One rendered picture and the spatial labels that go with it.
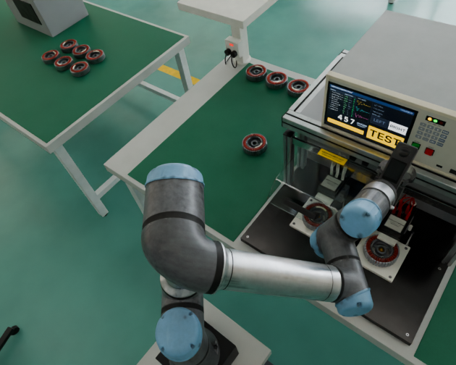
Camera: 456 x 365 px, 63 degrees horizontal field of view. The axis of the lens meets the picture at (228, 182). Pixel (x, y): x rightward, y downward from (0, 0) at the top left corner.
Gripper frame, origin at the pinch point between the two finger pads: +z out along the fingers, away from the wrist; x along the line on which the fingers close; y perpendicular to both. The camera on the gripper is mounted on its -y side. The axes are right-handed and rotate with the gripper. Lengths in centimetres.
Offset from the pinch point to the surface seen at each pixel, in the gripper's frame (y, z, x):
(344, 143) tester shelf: 5.3, 7.1, -19.2
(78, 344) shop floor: 149, -39, -106
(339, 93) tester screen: -10.5, 2.9, -24.1
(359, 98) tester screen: -11.0, 2.6, -18.2
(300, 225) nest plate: 41.7, 6.6, -24.6
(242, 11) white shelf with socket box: -19, 36, -86
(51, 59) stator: 34, 23, -212
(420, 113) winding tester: -12.6, 2.0, -1.9
